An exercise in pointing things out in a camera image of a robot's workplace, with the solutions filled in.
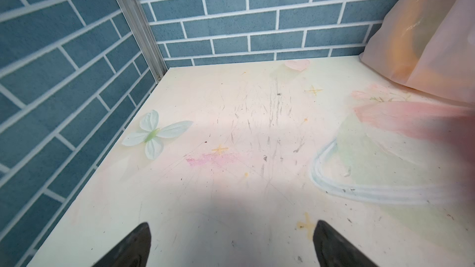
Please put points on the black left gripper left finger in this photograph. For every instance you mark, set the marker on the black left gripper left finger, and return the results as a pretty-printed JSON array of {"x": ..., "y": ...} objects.
[{"x": 132, "y": 251}]

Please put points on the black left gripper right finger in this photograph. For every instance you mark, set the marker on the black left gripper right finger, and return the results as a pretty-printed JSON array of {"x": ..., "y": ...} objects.
[{"x": 334, "y": 250}]

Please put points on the pink plastic bag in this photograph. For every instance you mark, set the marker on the pink plastic bag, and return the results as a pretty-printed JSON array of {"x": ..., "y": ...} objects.
[{"x": 427, "y": 45}]

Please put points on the aluminium left corner post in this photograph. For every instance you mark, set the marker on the aluminium left corner post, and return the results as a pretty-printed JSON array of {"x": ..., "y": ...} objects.
[{"x": 138, "y": 23}]

